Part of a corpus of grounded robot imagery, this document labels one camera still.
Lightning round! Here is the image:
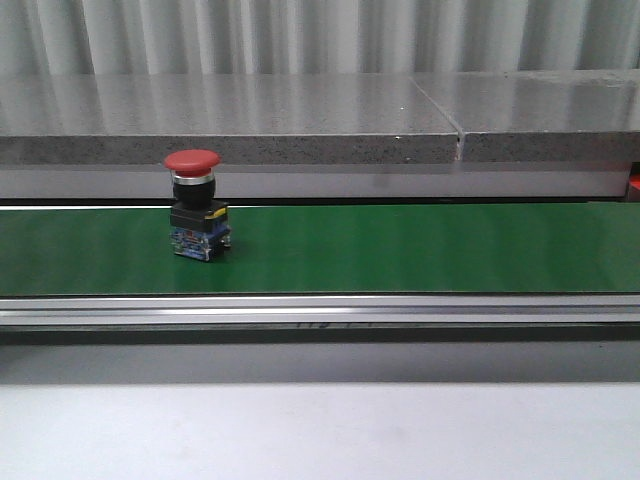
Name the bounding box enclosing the grey stone slab left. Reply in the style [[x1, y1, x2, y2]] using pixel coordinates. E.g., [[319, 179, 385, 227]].
[[1, 74, 458, 167]]

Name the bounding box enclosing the grey stone slab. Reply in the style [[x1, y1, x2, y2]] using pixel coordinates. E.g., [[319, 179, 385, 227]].
[[1, 74, 458, 167], [413, 70, 639, 164]]

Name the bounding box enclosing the grey stone slab right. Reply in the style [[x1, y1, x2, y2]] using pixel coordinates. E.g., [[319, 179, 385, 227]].
[[413, 70, 639, 164]]

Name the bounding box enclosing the green conveyor belt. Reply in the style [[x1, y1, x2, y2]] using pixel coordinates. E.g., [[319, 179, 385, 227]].
[[1, 202, 639, 297]]

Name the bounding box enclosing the white panel under slabs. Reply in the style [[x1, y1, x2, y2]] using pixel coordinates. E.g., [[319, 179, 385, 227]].
[[1, 161, 631, 200]]

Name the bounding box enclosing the red object behind conveyor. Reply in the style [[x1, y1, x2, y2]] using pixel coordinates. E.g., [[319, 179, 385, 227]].
[[624, 162, 640, 203]]

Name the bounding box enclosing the white curtain backdrop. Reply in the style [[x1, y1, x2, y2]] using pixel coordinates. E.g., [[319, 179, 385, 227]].
[[1, 1, 639, 76]]

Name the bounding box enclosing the aluminium conveyor side rail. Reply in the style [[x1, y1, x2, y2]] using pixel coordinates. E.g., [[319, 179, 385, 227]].
[[1, 293, 639, 329]]

